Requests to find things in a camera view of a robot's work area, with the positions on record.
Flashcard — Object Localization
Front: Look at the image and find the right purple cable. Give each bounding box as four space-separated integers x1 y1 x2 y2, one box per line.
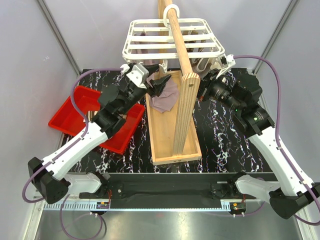
207 54 320 226

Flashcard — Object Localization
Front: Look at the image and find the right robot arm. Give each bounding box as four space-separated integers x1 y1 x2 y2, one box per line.
197 69 320 219

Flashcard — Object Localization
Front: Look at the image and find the red plastic tray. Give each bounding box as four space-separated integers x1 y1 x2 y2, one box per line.
48 86 146 155

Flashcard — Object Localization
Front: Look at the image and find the mauve sock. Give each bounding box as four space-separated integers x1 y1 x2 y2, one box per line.
148 77 179 113

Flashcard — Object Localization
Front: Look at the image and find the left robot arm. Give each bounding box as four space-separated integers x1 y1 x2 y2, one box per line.
22 62 171 204

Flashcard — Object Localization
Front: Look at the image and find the grey beige sock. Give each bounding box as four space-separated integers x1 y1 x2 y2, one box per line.
193 58 216 76

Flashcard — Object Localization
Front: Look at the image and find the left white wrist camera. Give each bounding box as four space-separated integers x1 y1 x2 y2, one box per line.
120 63 149 89

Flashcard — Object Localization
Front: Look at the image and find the purple cable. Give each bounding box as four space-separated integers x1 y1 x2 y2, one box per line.
207 54 320 226
21 67 128 240

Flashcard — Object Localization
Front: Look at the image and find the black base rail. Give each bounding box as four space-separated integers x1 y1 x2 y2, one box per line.
79 173 243 211

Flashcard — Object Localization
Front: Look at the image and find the white clip hanger frame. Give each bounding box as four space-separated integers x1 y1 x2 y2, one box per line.
122 18 225 63

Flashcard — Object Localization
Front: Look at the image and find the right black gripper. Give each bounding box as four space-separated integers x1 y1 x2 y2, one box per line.
184 68 244 113

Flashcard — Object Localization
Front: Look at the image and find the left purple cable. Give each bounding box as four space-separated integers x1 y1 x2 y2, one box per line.
21 67 128 240

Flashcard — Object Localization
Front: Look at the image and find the wooden stand with tray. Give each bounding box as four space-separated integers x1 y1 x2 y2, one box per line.
146 0 202 166

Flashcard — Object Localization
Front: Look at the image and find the white hanger clip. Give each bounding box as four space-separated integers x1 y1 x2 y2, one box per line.
158 59 168 74

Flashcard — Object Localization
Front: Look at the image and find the black marble mat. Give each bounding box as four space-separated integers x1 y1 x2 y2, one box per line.
56 67 275 174

